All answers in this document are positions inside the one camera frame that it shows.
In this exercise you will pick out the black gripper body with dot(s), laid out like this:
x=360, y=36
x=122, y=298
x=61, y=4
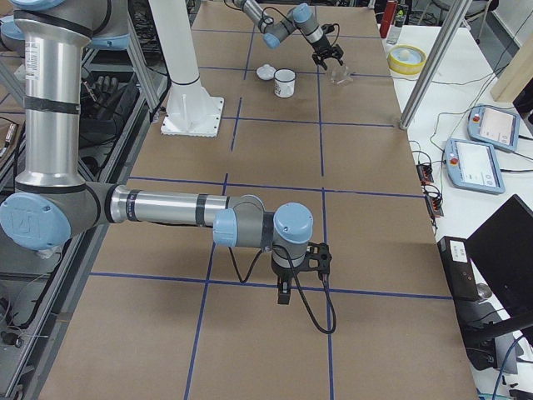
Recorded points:
x=322, y=49
x=283, y=274

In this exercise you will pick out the red cylinder can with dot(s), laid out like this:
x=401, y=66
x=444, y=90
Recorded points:
x=387, y=18

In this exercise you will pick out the orange connector module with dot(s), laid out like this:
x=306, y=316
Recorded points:
x=424, y=171
x=434, y=204

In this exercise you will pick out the wooden board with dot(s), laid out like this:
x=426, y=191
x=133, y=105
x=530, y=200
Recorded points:
x=516, y=75

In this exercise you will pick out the orange connector module far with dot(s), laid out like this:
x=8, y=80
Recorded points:
x=424, y=171

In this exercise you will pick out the orange connector module near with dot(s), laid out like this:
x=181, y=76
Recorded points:
x=434, y=204

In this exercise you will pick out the near teach pendant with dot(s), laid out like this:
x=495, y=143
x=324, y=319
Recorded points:
x=473, y=166

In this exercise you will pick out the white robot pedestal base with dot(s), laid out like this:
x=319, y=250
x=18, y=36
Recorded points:
x=191, y=110

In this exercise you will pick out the yellow rimmed round container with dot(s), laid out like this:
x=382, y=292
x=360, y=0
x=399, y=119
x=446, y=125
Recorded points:
x=406, y=59

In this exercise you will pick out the teach pendant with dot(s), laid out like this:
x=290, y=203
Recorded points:
x=473, y=166
x=493, y=125

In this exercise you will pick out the black monitor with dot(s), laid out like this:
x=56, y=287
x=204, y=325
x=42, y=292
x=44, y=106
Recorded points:
x=501, y=249

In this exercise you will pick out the far teach pendant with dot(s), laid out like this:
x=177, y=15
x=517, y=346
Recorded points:
x=493, y=125

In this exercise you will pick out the black computer box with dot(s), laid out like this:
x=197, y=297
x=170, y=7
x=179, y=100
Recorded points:
x=471, y=298

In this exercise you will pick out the dark spray bottle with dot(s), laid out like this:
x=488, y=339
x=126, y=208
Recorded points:
x=397, y=25

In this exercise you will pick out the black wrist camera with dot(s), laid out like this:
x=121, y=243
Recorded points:
x=317, y=259
x=328, y=28

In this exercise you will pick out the white enamel cup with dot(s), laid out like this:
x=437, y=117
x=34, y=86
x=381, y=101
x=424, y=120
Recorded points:
x=284, y=82

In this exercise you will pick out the white enamel cup lid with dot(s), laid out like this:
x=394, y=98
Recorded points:
x=266, y=72

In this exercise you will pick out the aluminium frame post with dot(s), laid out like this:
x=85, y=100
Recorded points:
x=443, y=40

